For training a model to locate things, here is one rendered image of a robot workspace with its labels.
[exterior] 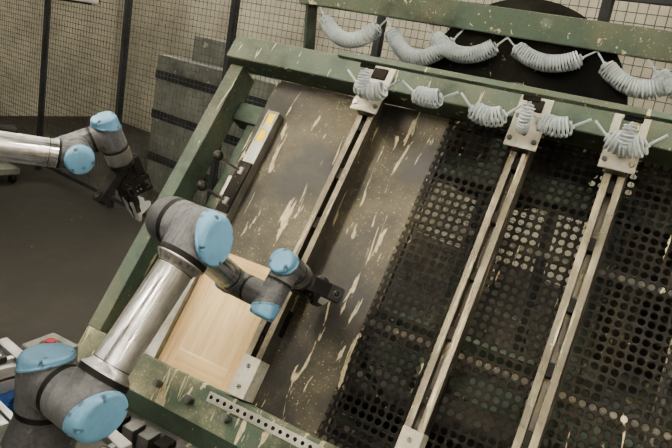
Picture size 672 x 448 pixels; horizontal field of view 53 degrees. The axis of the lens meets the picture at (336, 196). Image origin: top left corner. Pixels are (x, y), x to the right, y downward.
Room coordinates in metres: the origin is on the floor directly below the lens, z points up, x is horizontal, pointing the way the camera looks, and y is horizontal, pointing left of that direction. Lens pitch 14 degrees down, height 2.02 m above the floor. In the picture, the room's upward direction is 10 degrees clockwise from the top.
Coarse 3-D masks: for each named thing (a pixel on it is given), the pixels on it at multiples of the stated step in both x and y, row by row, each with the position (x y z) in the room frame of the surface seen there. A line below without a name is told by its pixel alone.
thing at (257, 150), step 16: (272, 112) 2.43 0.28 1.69; (272, 128) 2.39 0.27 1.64; (256, 144) 2.36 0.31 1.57; (256, 160) 2.33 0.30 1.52; (240, 192) 2.26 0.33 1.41; (192, 288) 2.08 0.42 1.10; (176, 304) 2.05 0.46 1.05; (176, 320) 2.03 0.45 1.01; (160, 336) 1.99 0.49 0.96; (144, 352) 1.97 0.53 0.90; (160, 352) 1.97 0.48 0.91
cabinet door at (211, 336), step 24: (240, 264) 2.10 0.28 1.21; (216, 288) 2.07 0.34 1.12; (192, 312) 2.04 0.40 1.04; (216, 312) 2.02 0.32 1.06; (240, 312) 2.00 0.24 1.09; (192, 336) 1.99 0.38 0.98; (216, 336) 1.96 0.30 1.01; (240, 336) 1.94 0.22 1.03; (168, 360) 1.95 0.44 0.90; (192, 360) 1.93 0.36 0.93; (216, 360) 1.91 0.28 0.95; (240, 360) 1.89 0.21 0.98; (216, 384) 1.86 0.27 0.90
